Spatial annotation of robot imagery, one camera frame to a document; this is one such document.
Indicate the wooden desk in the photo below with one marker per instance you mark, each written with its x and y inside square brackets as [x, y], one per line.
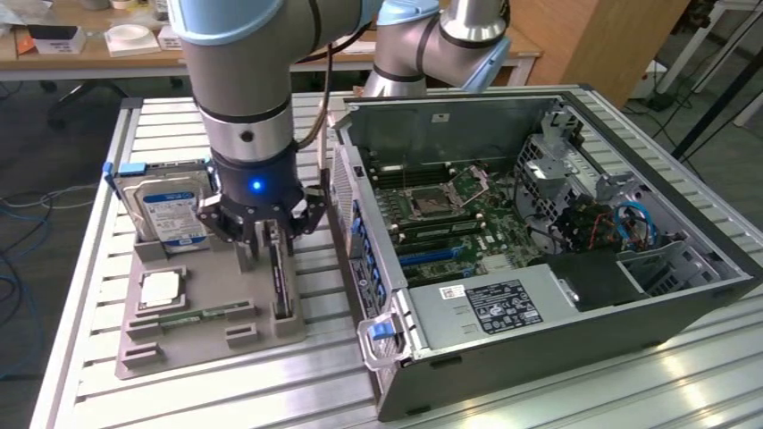
[89, 62]

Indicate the metal disk bay cage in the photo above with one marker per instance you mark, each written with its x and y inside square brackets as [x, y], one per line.
[548, 170]

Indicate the metal socket cover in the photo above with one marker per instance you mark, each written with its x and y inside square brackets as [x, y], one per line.
[471, 183]

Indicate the grey plastic parts rack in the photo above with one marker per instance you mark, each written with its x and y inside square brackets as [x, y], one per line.
[196, 322]

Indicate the hard disk in blue caddy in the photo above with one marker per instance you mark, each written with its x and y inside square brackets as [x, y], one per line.
[160, 210]

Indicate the black open PC case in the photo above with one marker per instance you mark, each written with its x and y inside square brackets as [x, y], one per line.
[536, 357]

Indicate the white box with black lid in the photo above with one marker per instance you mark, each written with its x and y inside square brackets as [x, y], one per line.
[56, 42]

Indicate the wooden cabinet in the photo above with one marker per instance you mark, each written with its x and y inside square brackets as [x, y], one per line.
[596, 53]

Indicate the white box with round insert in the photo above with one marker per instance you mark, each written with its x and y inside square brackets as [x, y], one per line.
[131, 42]

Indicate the white flat box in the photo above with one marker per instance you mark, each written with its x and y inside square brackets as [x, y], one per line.
[357, 48]

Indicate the green motherboard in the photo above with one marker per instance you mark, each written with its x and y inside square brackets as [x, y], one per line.
[507, 241]

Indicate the silver CPU chip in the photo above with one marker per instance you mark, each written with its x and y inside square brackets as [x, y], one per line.
[160, 288]

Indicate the blue expansion slot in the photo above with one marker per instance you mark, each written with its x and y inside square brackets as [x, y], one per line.
[432, 258]

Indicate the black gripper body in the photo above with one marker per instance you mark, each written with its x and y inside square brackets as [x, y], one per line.
[256, 183]

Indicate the CPU socket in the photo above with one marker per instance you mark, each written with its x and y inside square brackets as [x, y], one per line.
[432, 203]

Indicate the silver chipset heatsink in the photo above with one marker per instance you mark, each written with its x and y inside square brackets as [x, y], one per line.
[496, 263]

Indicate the grey power supply unit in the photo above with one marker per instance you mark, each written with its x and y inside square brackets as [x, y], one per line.
[435, 322]

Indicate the blue case release latch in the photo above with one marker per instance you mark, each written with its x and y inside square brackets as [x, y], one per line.
[383, 333]

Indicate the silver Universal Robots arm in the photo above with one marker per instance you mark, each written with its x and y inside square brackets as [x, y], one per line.
[239, 67]

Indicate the small white labelled box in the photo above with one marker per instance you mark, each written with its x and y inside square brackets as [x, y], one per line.
[168, 41]

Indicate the graphics card with black fan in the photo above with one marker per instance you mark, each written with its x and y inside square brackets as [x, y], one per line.
[279, 277]

